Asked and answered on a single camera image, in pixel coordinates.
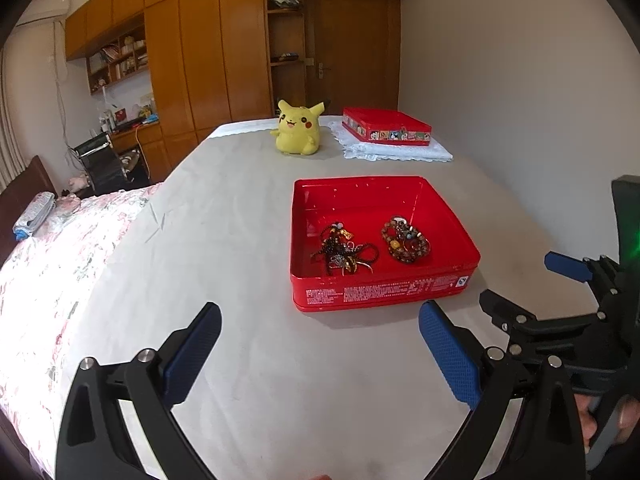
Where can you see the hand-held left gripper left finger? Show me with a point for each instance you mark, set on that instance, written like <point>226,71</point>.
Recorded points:
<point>192,352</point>

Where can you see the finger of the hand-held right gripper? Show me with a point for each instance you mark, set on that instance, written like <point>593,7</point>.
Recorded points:
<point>567,266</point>
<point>530,322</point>

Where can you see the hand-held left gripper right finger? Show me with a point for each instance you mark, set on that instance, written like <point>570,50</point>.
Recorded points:
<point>450,355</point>

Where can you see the red tin box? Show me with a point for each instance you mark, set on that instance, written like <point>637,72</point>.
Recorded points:
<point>385,280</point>

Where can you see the person's right hand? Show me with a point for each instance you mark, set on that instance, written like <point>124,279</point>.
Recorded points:
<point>590,422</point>

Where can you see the floral blanket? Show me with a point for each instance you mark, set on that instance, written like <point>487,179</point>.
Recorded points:
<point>55,280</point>

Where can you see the pink plush toy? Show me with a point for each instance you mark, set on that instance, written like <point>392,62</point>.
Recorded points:
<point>80,181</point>

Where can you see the white lace cloth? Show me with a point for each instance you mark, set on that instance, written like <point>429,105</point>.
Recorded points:
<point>395,152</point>

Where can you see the black office chair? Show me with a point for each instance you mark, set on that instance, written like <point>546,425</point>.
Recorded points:
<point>102,162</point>

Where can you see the folded blue white cloth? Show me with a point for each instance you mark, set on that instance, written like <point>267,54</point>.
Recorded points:
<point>32,215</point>

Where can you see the wooden desk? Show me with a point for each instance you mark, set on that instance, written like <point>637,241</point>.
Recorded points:
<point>145,140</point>

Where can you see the red tin lid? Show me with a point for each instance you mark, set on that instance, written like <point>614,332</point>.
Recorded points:
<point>385,127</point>

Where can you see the dark wooden headboard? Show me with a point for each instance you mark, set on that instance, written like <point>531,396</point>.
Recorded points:
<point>25,185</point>

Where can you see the yellow plush toy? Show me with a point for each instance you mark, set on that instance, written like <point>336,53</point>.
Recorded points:
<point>298,127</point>

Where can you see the wooden wardrobe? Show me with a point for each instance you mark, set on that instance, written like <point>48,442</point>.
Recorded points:
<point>200,50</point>

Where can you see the wooden bookshelf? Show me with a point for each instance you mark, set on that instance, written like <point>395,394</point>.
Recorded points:
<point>120,57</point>

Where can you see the wooden door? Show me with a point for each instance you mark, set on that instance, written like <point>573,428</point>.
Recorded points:
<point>350,45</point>

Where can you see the white air conditioner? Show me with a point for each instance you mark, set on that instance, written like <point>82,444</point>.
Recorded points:
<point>42,12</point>

